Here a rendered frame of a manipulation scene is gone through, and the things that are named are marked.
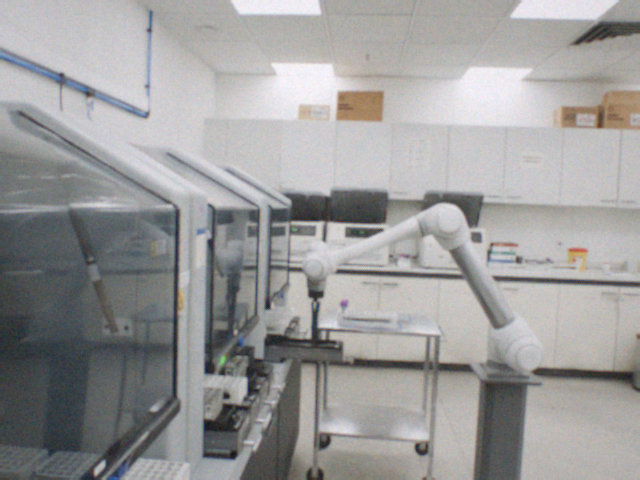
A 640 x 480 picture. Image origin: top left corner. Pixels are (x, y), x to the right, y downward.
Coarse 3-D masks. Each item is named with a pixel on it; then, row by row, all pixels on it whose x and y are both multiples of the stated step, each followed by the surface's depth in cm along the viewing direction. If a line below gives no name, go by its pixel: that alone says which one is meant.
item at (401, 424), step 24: (336, 312) 291; (432, 336) 249; (432, 384) 251; (336, 408) 290; (360, 408) 292; (384, 408) 293; (408, 408) 294; (432, 408) 251; (336, 432) 259; (360, 432) 260; (384, 432) 261; (408, 432) 262; (432, 432) 252; (432, 456) 252
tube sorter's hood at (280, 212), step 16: (240, 176) 279; (272, 208) 219; (288, 208) 270; (272, 224) 222; (288, 224) 272; (272, 240) 225; (288, 240) 275; (272, 256) 226; (288, 256) 277; (272, 272) 228; (288, 272) 279; (272, 288) 229; (288, 288) 273
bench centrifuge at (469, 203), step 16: (432, 192) 463; (448, 192) 460; (464, 192) 461; (480, 192) 460; (464, 208) 476; (480, 208) 469; (432, 240) 450; (480, 240) 447; (416, 256) 502; (432, 256) 449; (448, 256) 448; (480, 256) 446
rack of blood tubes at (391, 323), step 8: (352, 312) 263; (360, 312) 263; (368, 312) 264; (376, 312) 265; (384, 312) 265; (392, 312) 266; (352, 320) 261; (360, 320) 262; (368, 320) 268; (376, 320) 268; (384, 320) 267; (392, 320) 257; (392, 328) 257
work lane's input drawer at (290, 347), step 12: (276, 336) 234; (264, 348) 222; (276, 348) 222; (288, 348) 222; (300, 348) 221; (312, 348) 222; (324, 348) 221; (336, 348) 221; (336, 360) 220; (348, 360) 226
